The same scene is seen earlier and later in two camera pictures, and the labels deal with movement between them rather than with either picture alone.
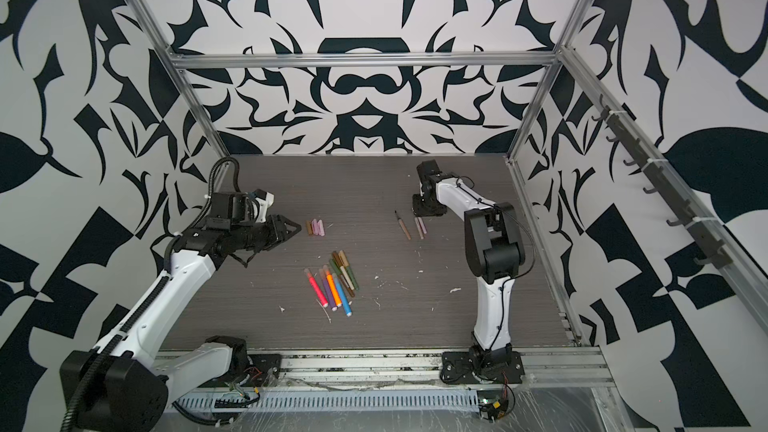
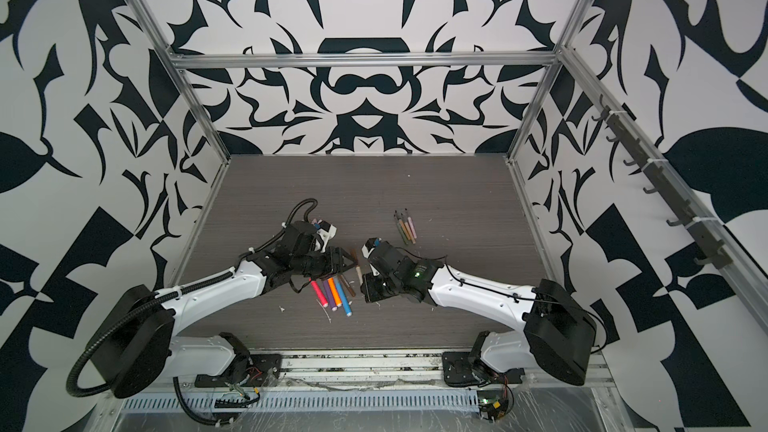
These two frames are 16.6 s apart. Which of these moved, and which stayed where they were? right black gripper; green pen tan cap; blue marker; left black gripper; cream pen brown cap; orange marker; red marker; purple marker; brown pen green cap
Moved: left black gripper; green pen tan cap; right black gripper; cream pen brown cap
Stayed: purple marker; orange marker; brown pen green cap; red marker; blue marker
